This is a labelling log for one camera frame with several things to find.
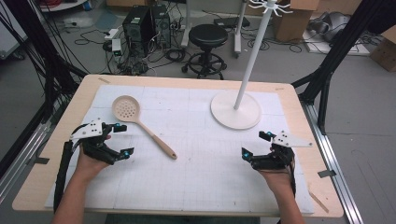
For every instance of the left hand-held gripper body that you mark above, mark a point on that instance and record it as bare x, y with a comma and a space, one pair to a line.
90, 129

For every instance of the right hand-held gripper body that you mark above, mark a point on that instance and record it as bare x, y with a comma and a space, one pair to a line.
291, 140

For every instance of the person's left hand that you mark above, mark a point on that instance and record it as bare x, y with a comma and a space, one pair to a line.
90, 165

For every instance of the person's right hand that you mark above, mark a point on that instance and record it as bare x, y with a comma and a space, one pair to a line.
278, 179

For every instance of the beige slotted spoon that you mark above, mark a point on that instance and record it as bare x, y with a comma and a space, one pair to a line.
126, 109

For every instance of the white hook stand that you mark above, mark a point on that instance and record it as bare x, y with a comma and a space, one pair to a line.
235, 110

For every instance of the black tape piece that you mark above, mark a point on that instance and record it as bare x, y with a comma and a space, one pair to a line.
42, 160
327, 173

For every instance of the white grid mat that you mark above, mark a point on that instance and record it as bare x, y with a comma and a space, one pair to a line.
199, 161

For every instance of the thin wooden stick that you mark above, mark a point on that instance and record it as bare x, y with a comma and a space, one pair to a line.
318, 201

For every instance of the white power strip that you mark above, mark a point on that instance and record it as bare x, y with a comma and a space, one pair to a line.
114, 42

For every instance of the large black computer tower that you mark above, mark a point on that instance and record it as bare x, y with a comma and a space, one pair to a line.
137, 29

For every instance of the white floor board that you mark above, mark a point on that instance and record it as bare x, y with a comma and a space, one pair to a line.
339, 48

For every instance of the white stand leg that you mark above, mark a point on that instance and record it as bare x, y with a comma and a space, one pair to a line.
186, 28
239, 34

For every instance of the slim black computer tower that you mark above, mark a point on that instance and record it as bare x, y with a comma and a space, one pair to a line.
162, 26

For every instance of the open cardboard box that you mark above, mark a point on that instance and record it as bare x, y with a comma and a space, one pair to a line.
291, 25

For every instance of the black round stool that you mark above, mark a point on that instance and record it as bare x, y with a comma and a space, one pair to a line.
208, 37

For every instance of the flat black device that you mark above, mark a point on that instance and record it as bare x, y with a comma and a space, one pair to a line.
232, 21

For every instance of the grey bag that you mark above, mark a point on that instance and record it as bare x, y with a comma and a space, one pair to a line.
331, 25

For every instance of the white round table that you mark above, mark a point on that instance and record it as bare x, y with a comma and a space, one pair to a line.
59, 4

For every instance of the closed cardboard box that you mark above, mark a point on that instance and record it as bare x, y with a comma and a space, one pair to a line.
384, 51

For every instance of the aluminium rail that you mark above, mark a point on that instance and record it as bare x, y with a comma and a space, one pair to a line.
18, 165
337, 174

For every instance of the black metal frame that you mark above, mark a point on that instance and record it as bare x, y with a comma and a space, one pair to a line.
336, 53
40, 40

